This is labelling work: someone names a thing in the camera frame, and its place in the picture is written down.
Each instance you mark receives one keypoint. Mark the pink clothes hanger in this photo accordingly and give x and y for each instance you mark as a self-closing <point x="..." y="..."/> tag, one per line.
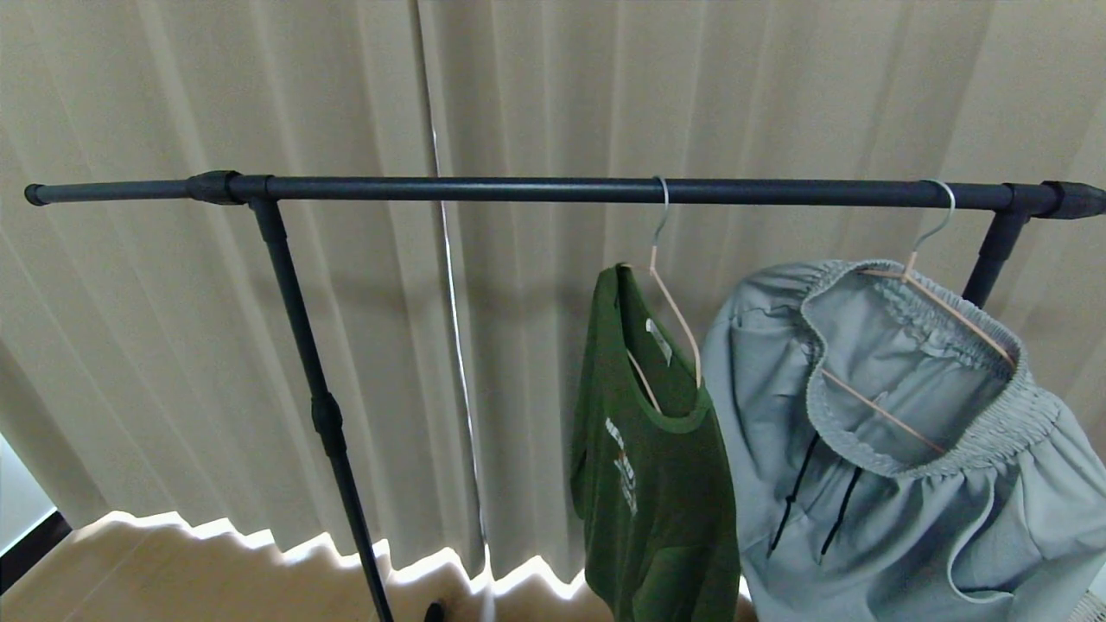
<point x="959" y="319"/>
<point x="654" y="259"/>

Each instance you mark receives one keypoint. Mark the window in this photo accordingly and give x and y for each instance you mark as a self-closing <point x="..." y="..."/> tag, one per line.
<point x="17" y="501"/>

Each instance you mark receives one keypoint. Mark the black clothes rack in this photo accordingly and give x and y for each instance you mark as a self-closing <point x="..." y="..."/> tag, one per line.
<point x="432" y="189"/>

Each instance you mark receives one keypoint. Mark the green printed shirt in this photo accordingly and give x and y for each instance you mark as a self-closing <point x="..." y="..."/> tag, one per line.
<point x="665" y="518"/>

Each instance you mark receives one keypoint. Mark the pale grey garment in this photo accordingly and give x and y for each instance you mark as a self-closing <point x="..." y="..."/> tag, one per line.
<point x="907" y="536"/>

